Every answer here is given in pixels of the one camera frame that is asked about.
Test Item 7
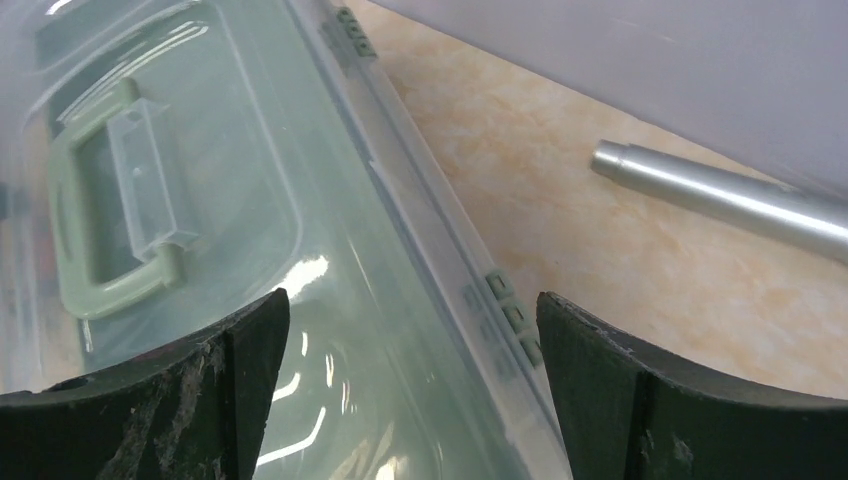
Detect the translucent green plastic toolbox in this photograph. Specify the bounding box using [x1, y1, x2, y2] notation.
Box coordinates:
[1, 1, 571, 479]

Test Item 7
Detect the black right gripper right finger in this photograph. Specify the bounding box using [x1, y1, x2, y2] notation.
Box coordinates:
[536, 292, 847, 479]

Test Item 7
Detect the silver metal cylinder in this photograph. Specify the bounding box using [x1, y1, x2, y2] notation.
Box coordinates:
[590, 140, 847, 264]

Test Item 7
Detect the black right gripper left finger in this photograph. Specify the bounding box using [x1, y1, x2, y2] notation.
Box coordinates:
[1, 289, 290, 479]

